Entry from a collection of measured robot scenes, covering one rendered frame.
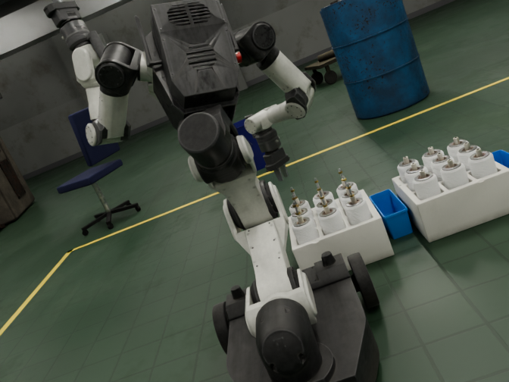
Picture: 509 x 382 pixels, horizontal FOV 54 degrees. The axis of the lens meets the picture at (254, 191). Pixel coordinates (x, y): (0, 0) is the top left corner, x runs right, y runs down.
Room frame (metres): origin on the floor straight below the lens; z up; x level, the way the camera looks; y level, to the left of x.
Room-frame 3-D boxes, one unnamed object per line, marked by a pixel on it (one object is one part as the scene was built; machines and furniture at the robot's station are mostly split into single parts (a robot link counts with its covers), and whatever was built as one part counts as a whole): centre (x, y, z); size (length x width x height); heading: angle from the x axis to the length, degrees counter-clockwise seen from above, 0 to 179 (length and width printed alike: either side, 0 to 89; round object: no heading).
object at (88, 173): (4.57, 1.30, 0.51); 0.60 x 0.57 x 1.03; 77
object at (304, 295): (1.38, 0.06, 0.28); 0.21 x 0.20 x 0.13; 173
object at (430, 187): (1.93, -0.66, 0.16); 0.10 x 0.10 x 0.18
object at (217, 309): (1.68, 0.29, 0.10); 0.20 x 0.05 x 0.20; 173
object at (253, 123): (2.00, -0.12, 0.70); 0.11 x 0.11 x 0.11; 40
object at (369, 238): (2.10, -0.26, 0.09); 0.39 x 0.39 x 0.18; 82
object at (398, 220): (2.15, -0.54, 0.06); 0.30 x 0.11 x 0.12; 174
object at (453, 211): (2.03, -0.79, 0.09); 0.39 x 0.39 x 0.18; 83
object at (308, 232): (2.00, -0.13, 0.16); 0.10 x 0.10 x 0.18
